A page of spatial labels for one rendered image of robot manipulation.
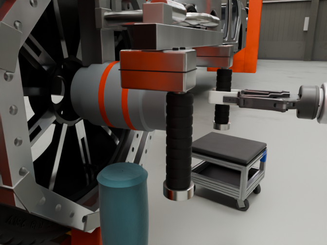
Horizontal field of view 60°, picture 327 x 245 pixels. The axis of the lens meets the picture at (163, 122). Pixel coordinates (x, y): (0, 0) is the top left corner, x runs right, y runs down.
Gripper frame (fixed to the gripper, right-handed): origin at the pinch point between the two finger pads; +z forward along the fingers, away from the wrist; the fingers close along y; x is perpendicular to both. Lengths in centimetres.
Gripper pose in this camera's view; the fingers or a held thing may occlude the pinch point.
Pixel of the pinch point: (224, 96)
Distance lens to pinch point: 70.8
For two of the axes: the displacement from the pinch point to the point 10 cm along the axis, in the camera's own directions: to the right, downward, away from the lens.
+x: 0.0, -9.6, -2.8
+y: 3.6, -2.6, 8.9
